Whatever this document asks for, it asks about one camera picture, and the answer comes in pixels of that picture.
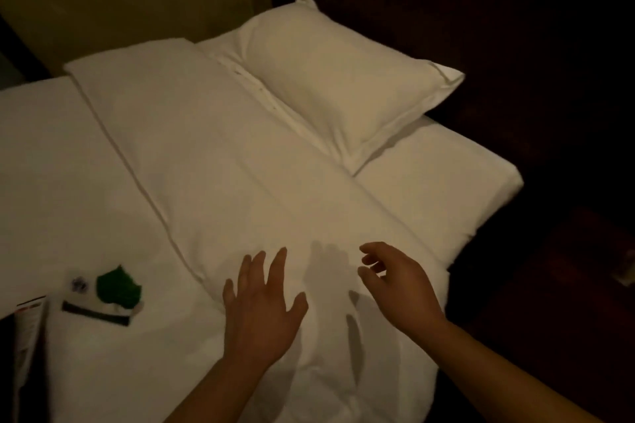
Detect person's left hand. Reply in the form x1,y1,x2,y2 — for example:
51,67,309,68
222,247,309,373

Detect person's right hand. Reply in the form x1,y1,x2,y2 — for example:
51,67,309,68
358,241,448,339

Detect person's left forearm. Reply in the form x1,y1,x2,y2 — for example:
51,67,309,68
164,357,278,423

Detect person's right forearm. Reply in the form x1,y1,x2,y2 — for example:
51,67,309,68
417,320,603,423

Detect white duvet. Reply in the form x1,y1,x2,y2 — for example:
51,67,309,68
63,38,449,423

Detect green leaf-shaped card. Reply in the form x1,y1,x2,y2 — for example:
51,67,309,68
96,265,143,310

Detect white card with dark stripe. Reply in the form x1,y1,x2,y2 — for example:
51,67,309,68
61,300,145,327

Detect white printed leaflet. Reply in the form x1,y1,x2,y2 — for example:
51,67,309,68
12,296,49,423

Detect white pillow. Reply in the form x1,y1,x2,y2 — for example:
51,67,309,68
197,0,465,175

